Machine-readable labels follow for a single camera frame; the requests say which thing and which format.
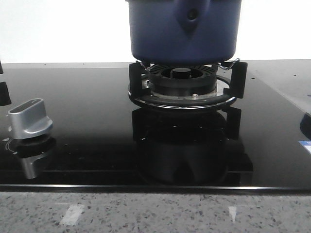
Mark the black pot support grate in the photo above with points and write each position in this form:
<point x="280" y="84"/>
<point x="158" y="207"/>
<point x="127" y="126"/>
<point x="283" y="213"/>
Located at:
<point x="230" y="85"/>

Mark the blue cooking pot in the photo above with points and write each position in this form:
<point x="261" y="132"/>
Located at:
<point x="184" y="32"/>

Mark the black gas stove burner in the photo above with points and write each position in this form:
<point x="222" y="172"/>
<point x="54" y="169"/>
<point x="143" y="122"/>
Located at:
<point x="182" y="81"/>

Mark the black glass cooktop panel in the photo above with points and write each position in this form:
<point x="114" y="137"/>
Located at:
<point x="101" y="142"/>

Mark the silver stove control knob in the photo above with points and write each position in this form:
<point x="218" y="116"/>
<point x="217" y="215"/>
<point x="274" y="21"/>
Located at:
<point x="29" y="120"/>

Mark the black left burner grate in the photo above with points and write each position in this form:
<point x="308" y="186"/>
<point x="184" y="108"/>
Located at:
<point x="4" y="94"/>

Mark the blue white cooktop sticker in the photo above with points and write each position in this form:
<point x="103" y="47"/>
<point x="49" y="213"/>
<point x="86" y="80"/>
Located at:
<point x="306" y="145"/>

